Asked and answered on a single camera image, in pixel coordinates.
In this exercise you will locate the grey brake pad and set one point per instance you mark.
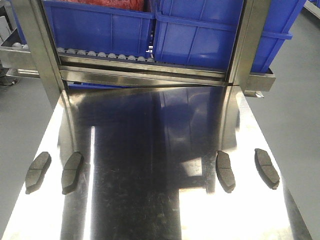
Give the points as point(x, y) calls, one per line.
point(36, 172)
point(71, 172)
point(266, 169)
point(224, 171)

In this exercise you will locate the grey roller conveyor track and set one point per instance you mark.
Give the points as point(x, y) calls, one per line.
point(105, 55)

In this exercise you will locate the right blue plastic bin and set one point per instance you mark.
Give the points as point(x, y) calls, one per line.
point(202, 32)

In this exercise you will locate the blue plastic bin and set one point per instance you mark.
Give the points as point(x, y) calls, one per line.
point(202, 32)
point(99, 28)

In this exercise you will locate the red bagged parts in bin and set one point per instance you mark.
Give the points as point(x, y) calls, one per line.
point(135, 5)

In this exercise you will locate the left blue plastic bin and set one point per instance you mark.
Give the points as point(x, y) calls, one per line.
point(99, 28)

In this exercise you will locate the stainless steel rack frame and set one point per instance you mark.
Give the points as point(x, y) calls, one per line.
point(55, 70)

